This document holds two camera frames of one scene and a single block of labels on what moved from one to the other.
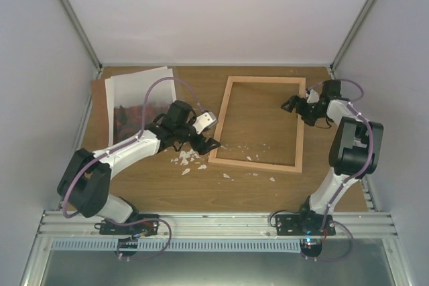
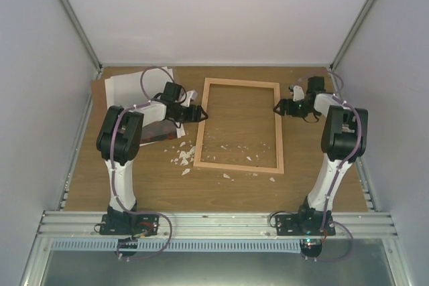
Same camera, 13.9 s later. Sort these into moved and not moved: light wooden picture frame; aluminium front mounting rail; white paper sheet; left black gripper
Moved: left black gripper; light wooden picture frame
Not moved: aluminium front mounting rail; white paper sheet
